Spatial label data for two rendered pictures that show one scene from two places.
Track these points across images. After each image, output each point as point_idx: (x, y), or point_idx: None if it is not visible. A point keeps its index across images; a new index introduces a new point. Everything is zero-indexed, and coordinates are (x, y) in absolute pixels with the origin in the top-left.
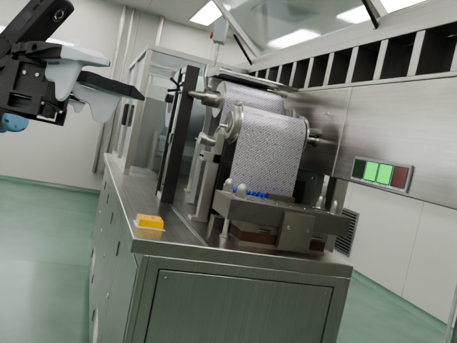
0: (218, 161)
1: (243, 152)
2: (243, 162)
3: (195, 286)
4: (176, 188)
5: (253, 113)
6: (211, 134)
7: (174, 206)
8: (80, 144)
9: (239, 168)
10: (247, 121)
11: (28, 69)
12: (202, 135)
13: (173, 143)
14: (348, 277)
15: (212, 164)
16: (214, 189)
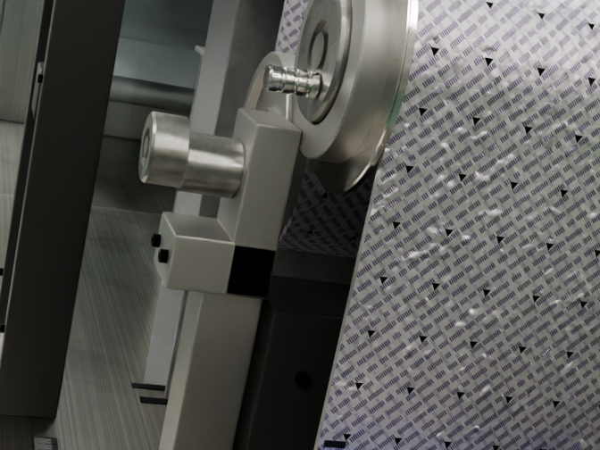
0: (261, 288)
1: (415, 255)
2: (413, 317)
3: None
4: (121, 257)
5: (481, 2)
6: (246, 69)
7: (55, 446)
8: None
9: (387, 354)
10: (446, 60)
11: None
12: (157, 139)
13: (45, 127)
14: None
15: (225, 303)
16: (240, 435)
